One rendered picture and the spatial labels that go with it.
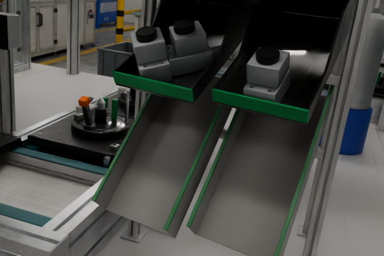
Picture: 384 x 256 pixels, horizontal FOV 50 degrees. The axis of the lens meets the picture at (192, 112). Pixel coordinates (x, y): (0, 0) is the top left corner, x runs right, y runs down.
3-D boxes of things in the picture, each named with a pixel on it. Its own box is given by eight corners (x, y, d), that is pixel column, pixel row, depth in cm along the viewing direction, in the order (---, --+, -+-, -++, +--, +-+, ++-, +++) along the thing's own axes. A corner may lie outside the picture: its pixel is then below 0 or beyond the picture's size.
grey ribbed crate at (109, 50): (180, 97, 266) (184, 62, 259) (95, 81, 282) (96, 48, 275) (199, 84, 305) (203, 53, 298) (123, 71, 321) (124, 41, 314)
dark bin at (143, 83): (193, 104, 55) (187, 58, 51) (115, 85, 61) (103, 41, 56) (265, 11, 74) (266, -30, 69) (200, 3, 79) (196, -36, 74)
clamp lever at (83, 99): (91, 127, 96) (85, 102, 91) (83, 126, 96) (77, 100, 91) (98, 118, 98) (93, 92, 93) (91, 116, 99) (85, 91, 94)
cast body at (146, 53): (172, 80, 59) (165, 38, 55) (142, 87, 59) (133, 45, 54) (162, 52, 66) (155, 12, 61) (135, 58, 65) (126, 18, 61)
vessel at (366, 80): (372, 113, 127) (404, -14, 115) (325, 105, 131) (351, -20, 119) (368, 102, 140) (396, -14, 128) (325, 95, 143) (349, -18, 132)
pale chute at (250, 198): (279, 268, 56) (276, 261, 52) (194, 234, 61) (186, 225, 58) (334, 98, 67) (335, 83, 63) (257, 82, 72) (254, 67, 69)
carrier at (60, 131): (121, 166, 89) (124, 110, 85) (27, 143, 95) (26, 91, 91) (162, 131, 111) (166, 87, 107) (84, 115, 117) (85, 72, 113)
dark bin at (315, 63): (307, 126, 51) (311, 78, 47) (212, 103, 57) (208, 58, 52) (354, 22, 70) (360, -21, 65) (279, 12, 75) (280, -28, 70)
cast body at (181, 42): (171, 78, 60) (164, 35, 56) (166, 62, 63) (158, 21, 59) (226, 65, 61) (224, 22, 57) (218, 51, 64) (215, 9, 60)
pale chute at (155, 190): (175, 239, 60) (166, 230, 56) (103, 209, 65) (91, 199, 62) (243, 83, 71) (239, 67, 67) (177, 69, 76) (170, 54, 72)
